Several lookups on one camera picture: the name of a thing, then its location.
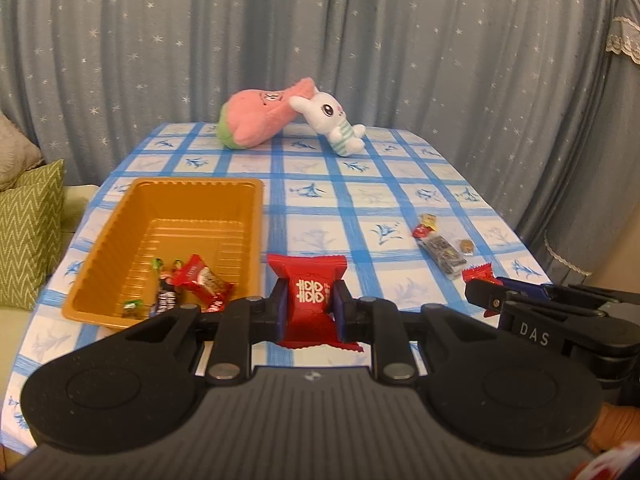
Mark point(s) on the blue star curtain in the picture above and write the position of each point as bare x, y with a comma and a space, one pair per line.
475, 60
150, 35

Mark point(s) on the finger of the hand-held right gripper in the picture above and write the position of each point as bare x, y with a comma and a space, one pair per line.
522, 287
487, 297

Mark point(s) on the red pillow candy packet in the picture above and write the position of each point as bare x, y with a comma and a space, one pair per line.
310, 280

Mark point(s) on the blue lace-trimmed cover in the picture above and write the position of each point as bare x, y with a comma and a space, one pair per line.
600, 160

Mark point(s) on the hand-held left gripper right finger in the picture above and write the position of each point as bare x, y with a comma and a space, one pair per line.
337, 310

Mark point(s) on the grey clear snack packet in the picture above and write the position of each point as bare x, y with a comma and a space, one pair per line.
442, 255

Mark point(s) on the pink plush toy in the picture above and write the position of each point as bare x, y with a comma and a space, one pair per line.
255, 115

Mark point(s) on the white rabbit plush toy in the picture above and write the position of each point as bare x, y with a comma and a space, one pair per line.
325, 110

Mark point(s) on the orange plastic tray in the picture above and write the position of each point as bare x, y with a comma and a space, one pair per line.
190, 205

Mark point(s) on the red white garment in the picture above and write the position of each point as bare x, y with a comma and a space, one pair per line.
615, 465

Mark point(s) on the small red candy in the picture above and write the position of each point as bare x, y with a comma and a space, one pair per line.
421, 231

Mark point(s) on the blue checked tablecloth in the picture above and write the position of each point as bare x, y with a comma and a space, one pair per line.
320, 220

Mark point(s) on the small brown candy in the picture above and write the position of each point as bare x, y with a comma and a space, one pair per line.
466, 246

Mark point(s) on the large red snack packet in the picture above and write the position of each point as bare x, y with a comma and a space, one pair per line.
205, 280

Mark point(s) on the dark snack packet green ends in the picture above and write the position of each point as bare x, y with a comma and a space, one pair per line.
167, 300

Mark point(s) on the small green candy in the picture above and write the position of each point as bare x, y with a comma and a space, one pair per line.
132, 306

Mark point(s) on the beige cushion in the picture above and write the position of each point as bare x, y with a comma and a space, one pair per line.
15, 155

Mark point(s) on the red orange foil candy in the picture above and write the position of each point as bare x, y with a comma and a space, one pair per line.
477, 274

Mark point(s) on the green zigzag cushion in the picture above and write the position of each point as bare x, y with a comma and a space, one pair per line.
30, 230

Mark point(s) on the yellow candy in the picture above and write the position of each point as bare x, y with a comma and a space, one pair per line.
430, 220

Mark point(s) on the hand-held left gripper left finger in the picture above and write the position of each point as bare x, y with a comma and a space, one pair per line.
283, 310

